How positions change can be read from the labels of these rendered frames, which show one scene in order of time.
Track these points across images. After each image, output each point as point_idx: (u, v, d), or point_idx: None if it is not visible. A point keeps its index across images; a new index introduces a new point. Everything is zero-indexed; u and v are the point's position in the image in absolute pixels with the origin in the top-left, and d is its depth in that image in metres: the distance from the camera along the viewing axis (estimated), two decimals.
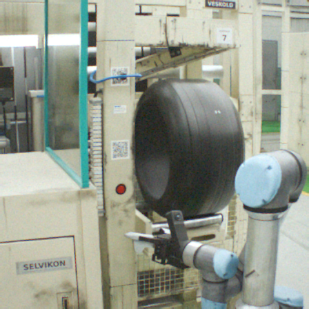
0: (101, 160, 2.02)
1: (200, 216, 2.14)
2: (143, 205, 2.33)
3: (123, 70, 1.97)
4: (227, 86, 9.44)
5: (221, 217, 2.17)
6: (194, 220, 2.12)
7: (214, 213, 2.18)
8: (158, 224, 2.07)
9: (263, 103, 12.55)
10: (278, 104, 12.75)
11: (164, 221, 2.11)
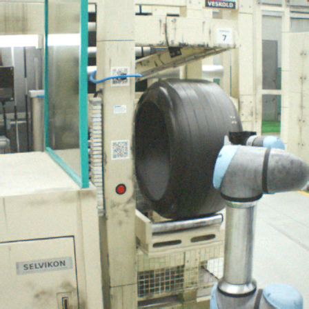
0: (101, 160, 2.02)
1: (201, 224, 2.14)
2: (142, 212, 2.35)
3: (123, 70, 1.97)
4: (227, 86, 9.44)
5: (219, 223, 2.18)
6: (194, 227, 2.13)
7: (217, 218, 2.16)
8: (158, 232, 2.07)
9: (263, 103, 12.55)
10: (278, 104, 12.75)
11: (167, 223, 2.08)
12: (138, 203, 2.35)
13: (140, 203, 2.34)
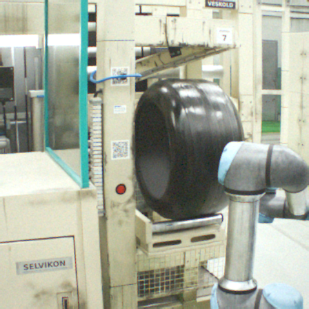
0: (101, 160, 2.02)
1: (199, 216, 2.15)
2: (143, 210, 2.33)
3: (123, 70, 1.97)
4: (227, 86, 9.44)
5: (220, 215, 2.17)
6: (194, 218, 2.13)
7: (214, 214, 2.19)
8: (158, 223, 2.07)
9: (263, 103, 12.55)
10: (278, 104, 12.75)
11: None
12: None
13: (138, 203, 2.36)
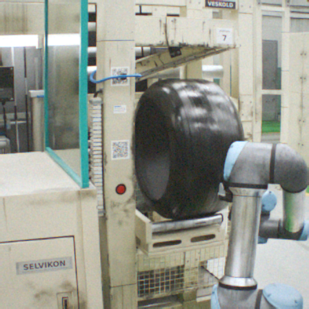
0: (101, 160, 2.02)
1: (201, 224, 2.14)
2: None
3: (123, 70, 1.97)
4: (227, 86, 9.44)
5: (219, 223, 2.18)
6: (194, 227, 2.13)
7: (217, 218, 2.16)
8: (158, 232, 2.07)
9: (263, 103, 12.55)
10: (278, 104, 12.75)
11: (167, 223, 2.08)
12: (140, 207, 2.33)
13: (141, 210, 2.33)
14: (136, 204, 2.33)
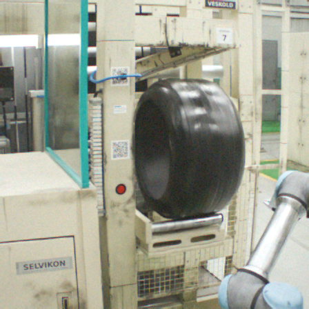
0: (101, 160, 2.02)
1: (201, 223, 2.13)
2: None
3: (123, 70, 1.97)
4: (227, 86, 9.44)
5: (219, 223, 2.18)
6: (194, 226, 2.13)
7: (217, 217, 2.16)
8: (158, 231, 2.07)
9: (263, 103, 12.55)
10: (278, 104, 12.75)
11: (167, 222, 2.08)
12: (140, 206, 2.33)
13: (141, 210, 2.33)
14: (136, 203, 2.34)
